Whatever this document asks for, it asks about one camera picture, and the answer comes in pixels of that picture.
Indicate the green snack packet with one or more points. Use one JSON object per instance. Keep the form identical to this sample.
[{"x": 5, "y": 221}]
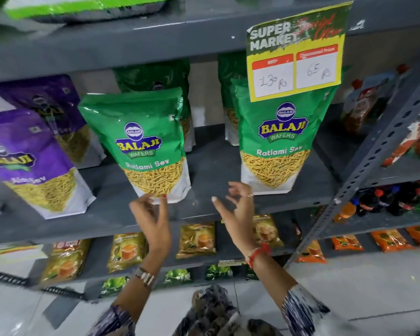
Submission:
[
  {"x": 283, "y": 136},
  {"x": 143, "y": 136},
  {"x": 231, "y": 69},
  {"x": 150, "y": 75}
]

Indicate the person's right forearm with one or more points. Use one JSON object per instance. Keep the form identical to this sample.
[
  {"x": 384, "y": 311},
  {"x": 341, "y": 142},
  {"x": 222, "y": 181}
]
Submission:
[{"x": 271, "y": 276}]

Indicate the yellow tea packet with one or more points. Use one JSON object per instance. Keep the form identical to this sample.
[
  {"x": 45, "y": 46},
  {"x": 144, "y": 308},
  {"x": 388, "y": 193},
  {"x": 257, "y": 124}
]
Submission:
[
  {"x": 196, "y": 240},
  {"x": 127, "y": 251},
  {"x": 64, "y": 260},
  {"x": 267, "y": 230}
]

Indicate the row of dark drink bottles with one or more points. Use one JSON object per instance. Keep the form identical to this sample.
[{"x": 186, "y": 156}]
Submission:
[{"x": 388, "y": 201}]

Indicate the person's left hand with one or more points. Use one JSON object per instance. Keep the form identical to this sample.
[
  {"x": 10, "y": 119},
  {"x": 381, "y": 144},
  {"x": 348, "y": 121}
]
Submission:
[{"x": 155, "y": 227}]

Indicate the person's right thumb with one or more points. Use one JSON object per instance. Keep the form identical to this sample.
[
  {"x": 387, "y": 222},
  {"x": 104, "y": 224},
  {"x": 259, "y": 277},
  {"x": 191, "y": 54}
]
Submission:
[{"x": 221, "y": 207}]

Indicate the green white flat packet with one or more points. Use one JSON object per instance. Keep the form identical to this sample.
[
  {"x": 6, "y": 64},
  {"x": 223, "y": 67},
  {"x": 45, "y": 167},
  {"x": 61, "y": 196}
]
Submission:
[{"x": 91, "y": 5}]

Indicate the person's right hand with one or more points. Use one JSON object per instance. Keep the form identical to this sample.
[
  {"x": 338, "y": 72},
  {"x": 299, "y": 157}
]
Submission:
[{"x": 241, "y": 223}]

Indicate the grey perforated shelf rack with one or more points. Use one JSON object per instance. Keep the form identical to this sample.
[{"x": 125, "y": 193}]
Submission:
[{"x": 374, "y": 150}]

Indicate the small dark green packet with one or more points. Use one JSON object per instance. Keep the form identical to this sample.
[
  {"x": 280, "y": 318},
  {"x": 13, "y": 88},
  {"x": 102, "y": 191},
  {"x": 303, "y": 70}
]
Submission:
[
  {"x": 113, "y": 286},
  {"x": 218, "y": 272},
  {"x": 177, "y": 277},
  {"x": 251, "y": 274}
]

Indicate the blue white patterned garment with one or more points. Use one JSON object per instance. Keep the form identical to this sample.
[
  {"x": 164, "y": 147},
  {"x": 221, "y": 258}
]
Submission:
[{"x": 210, "y": 311}]

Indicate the person's left thumb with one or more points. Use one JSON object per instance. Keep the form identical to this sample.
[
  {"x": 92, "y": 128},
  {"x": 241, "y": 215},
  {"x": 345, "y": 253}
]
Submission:
[{"x": 165, "y": 206}]

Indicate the purple snack packet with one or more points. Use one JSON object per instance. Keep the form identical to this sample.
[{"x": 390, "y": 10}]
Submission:
[
  {"x": 31, "y": 160},
  {"x": 56, "y": 101}
]

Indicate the red capped sauce pouch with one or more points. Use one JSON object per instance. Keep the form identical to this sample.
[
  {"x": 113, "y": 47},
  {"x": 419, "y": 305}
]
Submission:
[{"x": 365, "y": 104}]

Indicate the grey metal shelf rack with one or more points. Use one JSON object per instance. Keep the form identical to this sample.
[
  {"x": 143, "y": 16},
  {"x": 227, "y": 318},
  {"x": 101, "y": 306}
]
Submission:
[{"x": 210, "y": 171}]

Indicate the yellow green price sign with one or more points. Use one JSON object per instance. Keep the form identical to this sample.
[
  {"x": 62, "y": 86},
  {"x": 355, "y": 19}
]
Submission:
[{"x": 294, "y": 48}]

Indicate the person's left forearm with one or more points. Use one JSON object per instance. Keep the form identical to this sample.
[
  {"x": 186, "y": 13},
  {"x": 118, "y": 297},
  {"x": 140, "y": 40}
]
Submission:
[{"x": 143, "y": 293}]

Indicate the red wrist thread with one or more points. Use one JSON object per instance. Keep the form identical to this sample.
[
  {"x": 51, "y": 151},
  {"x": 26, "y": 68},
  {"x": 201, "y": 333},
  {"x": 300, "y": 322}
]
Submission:
[{"x": 256, "y": 254}]

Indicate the tomato print sauce pouch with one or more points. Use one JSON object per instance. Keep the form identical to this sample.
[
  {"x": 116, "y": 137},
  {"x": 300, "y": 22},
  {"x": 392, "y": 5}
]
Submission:
[{"x": 418, "y": 139}]

